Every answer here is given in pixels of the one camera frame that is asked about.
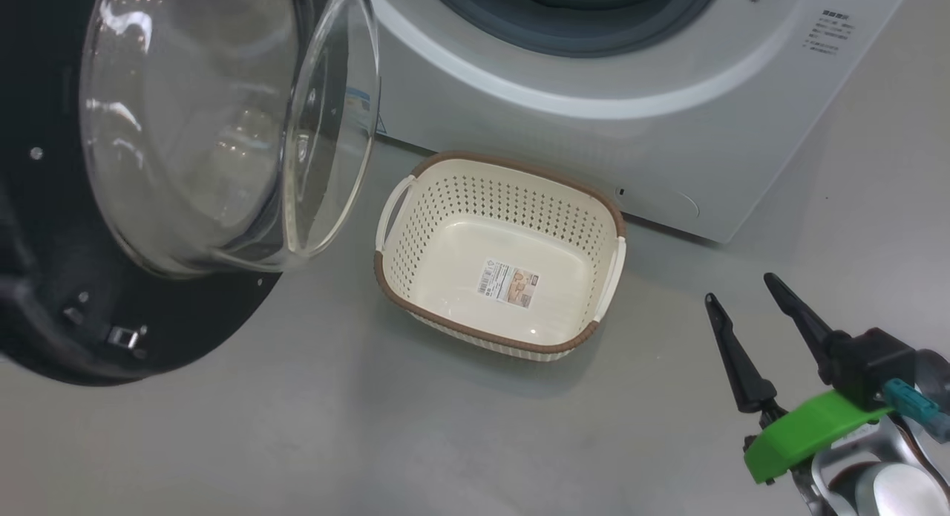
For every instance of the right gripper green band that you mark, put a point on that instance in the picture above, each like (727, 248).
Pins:
(809, 430)

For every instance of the black washer door glass bowl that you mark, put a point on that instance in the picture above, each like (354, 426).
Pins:
(44, 241)

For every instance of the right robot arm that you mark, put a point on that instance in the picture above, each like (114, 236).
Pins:
(883, 479)

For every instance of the white front-load washing machine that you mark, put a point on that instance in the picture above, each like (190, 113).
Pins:
(705, 130)

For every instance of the basket product sticker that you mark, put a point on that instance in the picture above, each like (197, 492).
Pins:
(508, 284)

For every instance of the cream perforated basket brown rim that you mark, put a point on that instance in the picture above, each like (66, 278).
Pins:
(445, 204)

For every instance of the grey washer door seal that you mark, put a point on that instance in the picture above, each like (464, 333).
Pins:
(475, 18)

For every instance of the white drain filter cover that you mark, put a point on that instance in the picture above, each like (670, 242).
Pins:
(660, 203)

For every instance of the blue white energy label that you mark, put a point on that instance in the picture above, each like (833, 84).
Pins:
(365, 108)

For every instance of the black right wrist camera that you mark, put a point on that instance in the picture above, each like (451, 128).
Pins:
(872, 364)

